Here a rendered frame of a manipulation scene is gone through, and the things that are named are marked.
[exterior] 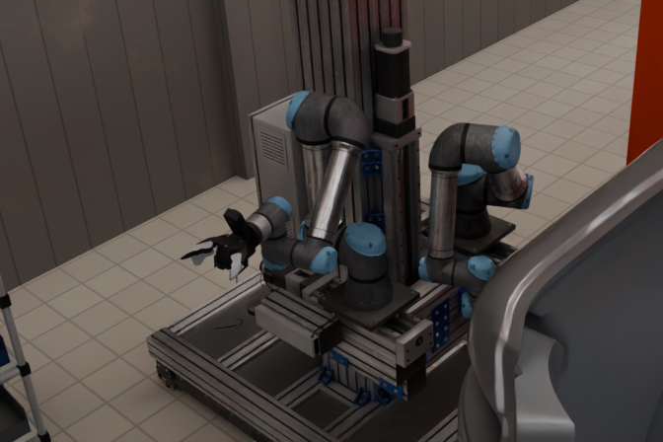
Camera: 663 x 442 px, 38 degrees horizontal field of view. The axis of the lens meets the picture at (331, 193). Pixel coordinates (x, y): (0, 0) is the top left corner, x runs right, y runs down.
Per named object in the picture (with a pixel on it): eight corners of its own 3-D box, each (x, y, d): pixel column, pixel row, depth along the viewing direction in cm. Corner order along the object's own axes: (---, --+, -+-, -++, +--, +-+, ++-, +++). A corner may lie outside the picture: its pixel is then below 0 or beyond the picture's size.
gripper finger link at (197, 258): (182, 273, 243) (216, 265, 246) (181, 255, 239) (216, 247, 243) (178, 266, 245) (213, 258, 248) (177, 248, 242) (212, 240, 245)
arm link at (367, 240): (375, 284, 280) (373, 245, 274) (334, 273, 287) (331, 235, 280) (394, 262, 289) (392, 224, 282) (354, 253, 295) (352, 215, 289)
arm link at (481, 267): (453, 264, 278) (453, 295, 283) (491, 270, 274) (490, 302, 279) (460, 250, 284) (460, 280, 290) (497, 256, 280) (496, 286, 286)
